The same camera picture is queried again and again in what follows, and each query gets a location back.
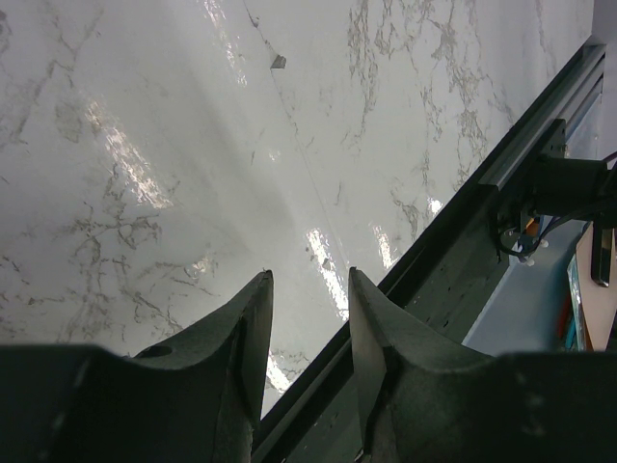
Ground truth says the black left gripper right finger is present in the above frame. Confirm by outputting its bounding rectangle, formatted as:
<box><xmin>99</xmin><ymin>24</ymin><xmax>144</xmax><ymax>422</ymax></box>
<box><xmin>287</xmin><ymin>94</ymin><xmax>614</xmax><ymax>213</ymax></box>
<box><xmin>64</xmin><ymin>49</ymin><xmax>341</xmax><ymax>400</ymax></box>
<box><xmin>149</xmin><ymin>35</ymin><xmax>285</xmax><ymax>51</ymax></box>
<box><xmin>348</xmin><ymin>269</ymin><xmax>616</xmax><ymax>462</ymax></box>

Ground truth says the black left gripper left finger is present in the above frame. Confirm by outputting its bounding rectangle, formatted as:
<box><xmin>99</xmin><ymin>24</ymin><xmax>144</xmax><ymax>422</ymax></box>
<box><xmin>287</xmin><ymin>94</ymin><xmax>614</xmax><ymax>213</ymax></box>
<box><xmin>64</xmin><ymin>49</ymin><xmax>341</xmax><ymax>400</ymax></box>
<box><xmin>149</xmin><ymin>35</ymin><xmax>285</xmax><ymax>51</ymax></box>
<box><xmin>1</xmin><ymin>271</ymin><xmax>274</xmax><ymax>462</ymax></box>

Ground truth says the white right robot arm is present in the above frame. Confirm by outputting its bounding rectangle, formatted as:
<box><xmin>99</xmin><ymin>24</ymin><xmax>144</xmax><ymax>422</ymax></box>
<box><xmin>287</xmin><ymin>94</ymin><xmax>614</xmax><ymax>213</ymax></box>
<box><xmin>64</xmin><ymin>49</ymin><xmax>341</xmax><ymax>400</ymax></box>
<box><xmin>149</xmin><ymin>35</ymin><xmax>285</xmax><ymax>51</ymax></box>
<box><xmin>491</xmin><ymin>119</ymin><xmax>616</xmax><ymax>257</ymax></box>

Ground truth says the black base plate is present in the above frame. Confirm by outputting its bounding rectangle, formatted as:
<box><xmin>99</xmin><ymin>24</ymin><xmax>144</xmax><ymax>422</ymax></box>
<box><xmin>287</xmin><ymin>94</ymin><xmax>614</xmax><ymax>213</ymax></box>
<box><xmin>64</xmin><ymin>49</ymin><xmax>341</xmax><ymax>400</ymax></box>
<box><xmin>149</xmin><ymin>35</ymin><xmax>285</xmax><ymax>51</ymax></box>
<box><xmin>252</xmin><ymin>45</ymin><xmax>616</xmax><ymax>462</ymax></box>

